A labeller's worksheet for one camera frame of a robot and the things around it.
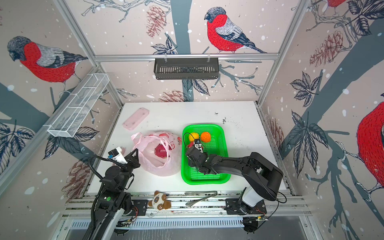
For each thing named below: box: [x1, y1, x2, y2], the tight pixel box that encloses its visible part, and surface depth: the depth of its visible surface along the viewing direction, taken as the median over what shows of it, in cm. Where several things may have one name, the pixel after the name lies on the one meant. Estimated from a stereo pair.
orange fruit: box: [201, 131, 211, 143], surface depth 96 cm
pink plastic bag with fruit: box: [131, 131, 183, 177], surface depth 81 cm
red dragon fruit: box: [154, 143, 173, 159], surface depth 88 cm
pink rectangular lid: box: [122, 107, 150, 131], surface depth 112 cm
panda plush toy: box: [148, 190, 172, 211], surface depth 75 cm
